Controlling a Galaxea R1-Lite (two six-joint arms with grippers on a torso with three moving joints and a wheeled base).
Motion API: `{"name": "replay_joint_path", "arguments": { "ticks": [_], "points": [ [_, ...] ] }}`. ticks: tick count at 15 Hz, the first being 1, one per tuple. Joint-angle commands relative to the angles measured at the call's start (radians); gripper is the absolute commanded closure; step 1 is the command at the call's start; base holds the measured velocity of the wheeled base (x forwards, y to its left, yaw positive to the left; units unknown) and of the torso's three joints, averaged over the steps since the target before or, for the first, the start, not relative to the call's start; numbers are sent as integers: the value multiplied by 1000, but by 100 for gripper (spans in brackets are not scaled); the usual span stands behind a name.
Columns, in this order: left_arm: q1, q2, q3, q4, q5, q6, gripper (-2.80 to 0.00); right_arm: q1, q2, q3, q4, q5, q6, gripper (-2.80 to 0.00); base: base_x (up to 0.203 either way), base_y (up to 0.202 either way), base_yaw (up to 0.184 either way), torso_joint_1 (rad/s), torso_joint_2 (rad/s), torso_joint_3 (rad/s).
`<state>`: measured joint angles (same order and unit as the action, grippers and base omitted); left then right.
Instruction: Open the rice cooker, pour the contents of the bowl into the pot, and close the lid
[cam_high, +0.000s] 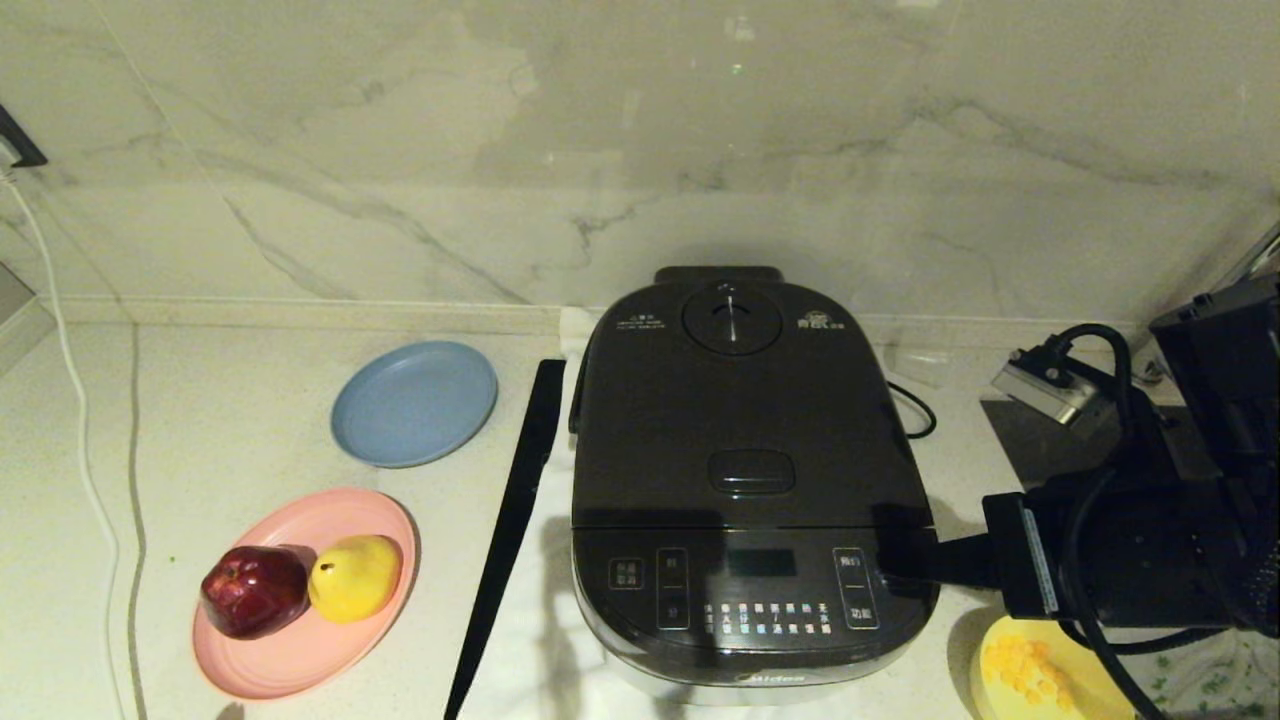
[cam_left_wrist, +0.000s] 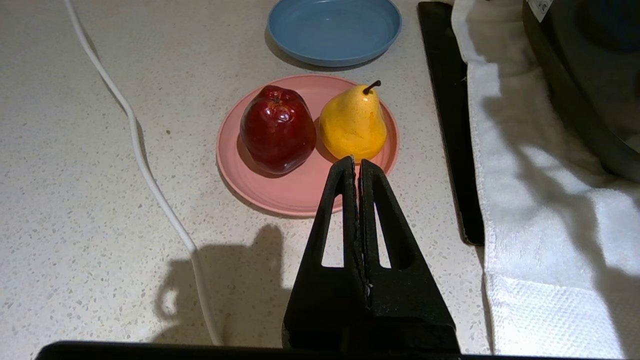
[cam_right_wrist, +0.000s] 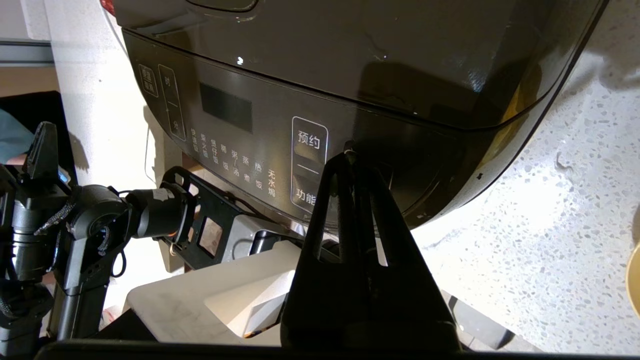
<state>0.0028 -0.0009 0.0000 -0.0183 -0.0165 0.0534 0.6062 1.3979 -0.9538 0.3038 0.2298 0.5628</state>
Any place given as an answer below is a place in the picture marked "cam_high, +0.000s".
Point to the yellow corn kernels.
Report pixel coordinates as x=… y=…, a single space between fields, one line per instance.
x=1020 y=665

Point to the black rice cooker lid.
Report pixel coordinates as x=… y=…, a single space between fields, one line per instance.
x=740 y=410

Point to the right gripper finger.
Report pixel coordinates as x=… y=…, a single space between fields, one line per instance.
x=950 y=548
x=950 y=575

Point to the black rice cooker base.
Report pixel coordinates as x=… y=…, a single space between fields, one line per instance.
x=740 y=610

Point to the red apple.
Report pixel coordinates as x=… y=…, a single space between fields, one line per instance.
x=255 y=592

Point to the pink plate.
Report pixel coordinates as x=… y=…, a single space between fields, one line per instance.
x=300 y=660

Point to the yellow bowl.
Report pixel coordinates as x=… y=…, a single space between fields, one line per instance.
x=985 y=670

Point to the clear plastic cup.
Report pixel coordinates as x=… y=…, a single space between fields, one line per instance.
x=918 y=362

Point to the blue plate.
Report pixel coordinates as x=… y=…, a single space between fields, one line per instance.
x=414 y=403

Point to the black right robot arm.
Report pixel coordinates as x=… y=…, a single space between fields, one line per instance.
x=1180 y=500

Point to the long black flat strip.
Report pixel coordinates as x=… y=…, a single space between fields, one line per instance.
x=510 y=530

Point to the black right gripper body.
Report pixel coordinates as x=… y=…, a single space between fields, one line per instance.
x=1020 y=555

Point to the yellow pear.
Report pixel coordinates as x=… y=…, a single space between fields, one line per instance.
x=356 y=578

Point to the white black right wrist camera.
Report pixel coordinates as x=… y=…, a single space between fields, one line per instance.
x=1050 y=388

